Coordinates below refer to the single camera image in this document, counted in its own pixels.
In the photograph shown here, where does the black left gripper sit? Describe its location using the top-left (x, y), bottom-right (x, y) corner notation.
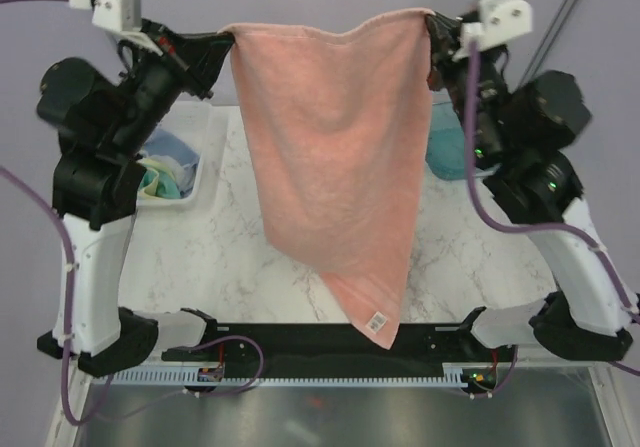
top-left (109, 16), bottom-right (235, 155)

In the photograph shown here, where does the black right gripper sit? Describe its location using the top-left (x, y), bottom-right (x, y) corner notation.
top-left (429, 11), bottom-right (510, 164)

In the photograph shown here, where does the pink terry towel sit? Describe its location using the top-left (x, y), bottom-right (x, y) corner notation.
top-left (227, 8), bottom-right (432, 349)

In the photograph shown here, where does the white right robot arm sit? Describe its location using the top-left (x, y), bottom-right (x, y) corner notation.
top-left (425, 13), bottom-right (639, 366)

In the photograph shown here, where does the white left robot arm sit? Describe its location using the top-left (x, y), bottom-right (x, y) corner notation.
top-left (36, 20), bottom-right (234, 378)

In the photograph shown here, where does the white plastic basket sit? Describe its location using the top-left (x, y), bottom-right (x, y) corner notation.
top-left (137, 101), bottom-right (213, 209)

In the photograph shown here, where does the teal transparent plastic tray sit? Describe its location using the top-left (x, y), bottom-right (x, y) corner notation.
top-left (426, 102), bottom-right (465, 181)

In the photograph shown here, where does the blue towel in basket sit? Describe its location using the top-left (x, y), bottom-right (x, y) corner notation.
top-left (138, 128), bottom-right (200, 199)

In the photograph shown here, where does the yellow green towel in basket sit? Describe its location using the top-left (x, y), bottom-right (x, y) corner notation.
top-left (137, 155), bottom-right (183, 200)

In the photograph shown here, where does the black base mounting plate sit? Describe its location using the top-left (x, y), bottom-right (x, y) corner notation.
top-left (161, 323), bottom-right (514, 374)

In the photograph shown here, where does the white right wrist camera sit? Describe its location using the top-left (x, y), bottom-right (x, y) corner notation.
top-left (460, 0), bottom-right (533, 51)

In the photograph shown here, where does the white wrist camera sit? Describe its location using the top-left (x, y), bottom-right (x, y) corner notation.
top-left (68, 0), bottom-right (142, 34)
top-left (460, 0), bottom-right (533, 51)

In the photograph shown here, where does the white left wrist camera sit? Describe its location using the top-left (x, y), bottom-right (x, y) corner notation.
top-left (68, 0), bottom-right (142, 34)

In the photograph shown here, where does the right corner frame post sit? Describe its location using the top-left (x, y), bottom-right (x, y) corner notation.
top-left (519, 0), bottom-right (581, 86)

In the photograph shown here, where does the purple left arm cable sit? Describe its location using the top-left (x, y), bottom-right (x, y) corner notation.
top-left (0, 0), bottom-right (264, 426)

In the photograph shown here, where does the white slotted cable duct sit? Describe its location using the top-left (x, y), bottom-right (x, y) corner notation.
top-left (112, 362), bottom-right (468, 389)

